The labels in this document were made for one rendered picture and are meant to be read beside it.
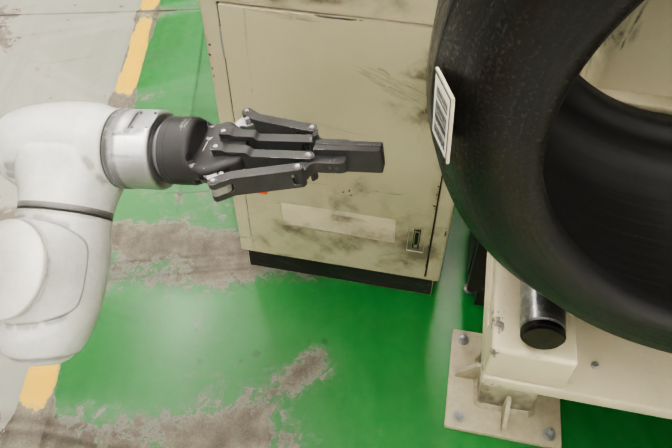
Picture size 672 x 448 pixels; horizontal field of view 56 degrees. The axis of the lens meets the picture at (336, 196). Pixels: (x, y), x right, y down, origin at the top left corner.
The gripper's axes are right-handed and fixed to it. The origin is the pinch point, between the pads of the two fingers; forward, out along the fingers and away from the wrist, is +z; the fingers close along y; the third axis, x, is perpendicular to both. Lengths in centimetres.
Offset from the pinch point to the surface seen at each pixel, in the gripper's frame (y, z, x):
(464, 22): -9.0, 12.1, -20.5
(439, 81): -9.6, 10.4, -16.1
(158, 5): 188, -134, 83
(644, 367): -5.5, 32.2, 25.7
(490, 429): 21, 17, 103
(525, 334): -10.4, 18.4, 13.7
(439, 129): -10.3, 10.4, -12.3
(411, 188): 55, -3, 59
